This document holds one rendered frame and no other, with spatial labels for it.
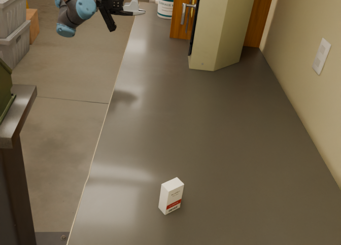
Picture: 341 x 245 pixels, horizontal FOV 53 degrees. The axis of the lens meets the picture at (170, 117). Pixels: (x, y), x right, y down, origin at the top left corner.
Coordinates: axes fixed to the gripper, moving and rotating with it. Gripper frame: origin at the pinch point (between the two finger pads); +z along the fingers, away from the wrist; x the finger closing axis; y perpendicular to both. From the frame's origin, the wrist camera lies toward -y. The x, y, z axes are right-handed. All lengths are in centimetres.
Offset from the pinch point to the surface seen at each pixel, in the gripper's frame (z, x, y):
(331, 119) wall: 65, -53, -11
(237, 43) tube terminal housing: 43.8, 4.1, -10.0
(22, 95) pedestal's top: -37, -42, -20
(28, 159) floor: -70, 31, -114
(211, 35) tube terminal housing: 29.7, -5.8, -4.1
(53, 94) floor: -78, 118, -115
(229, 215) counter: 29, -88, -20
